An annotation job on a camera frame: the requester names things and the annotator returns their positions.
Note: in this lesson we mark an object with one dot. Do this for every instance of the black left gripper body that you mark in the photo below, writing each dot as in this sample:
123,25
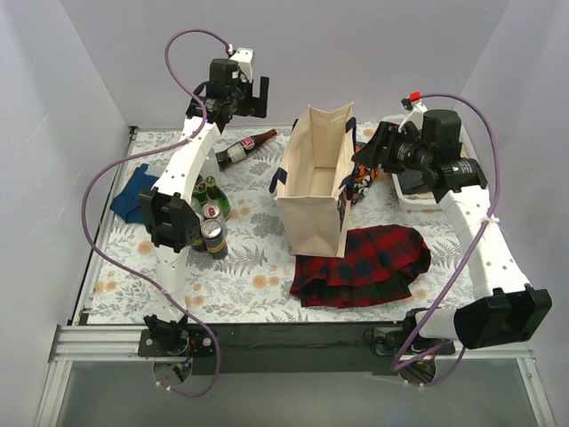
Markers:
259,98

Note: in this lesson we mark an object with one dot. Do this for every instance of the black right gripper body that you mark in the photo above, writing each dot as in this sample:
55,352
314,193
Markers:
385,147

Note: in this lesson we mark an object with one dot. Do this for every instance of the beige canvas tote bag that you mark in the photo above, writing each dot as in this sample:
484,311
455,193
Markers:
314,184

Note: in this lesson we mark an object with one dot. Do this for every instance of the green Perrier bottle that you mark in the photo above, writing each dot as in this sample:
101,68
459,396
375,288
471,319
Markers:
199,194
218,196

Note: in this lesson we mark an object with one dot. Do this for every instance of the silver top can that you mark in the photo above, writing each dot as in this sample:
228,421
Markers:
199,245
213,235

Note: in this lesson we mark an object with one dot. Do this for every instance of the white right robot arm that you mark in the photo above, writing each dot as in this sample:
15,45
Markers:
506,307

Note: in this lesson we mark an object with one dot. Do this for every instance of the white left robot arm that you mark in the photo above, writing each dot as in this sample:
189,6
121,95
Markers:
168,217

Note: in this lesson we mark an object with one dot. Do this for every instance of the orange black patterned garment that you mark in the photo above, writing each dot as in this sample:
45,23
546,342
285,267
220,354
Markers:
363,178

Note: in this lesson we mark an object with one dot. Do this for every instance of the dark grey dotted cloth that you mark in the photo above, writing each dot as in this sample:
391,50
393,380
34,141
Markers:
411,183

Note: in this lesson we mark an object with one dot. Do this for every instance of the white plastic basket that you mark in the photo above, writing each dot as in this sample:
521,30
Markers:
425,202

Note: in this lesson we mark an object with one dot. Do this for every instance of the red plaid skirt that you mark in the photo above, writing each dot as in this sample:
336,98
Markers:
379,265

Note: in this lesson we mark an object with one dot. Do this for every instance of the blue folded garment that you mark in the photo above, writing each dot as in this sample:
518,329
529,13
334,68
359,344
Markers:
126,205

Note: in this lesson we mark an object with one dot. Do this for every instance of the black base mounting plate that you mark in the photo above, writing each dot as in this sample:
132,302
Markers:
278,348

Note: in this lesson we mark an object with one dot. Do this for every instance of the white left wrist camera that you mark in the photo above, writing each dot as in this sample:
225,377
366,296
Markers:
244,58

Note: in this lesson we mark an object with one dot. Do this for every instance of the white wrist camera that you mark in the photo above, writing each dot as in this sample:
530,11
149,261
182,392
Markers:
414,112
244,58

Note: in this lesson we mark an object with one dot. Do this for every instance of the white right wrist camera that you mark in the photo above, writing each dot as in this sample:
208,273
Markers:
414,112

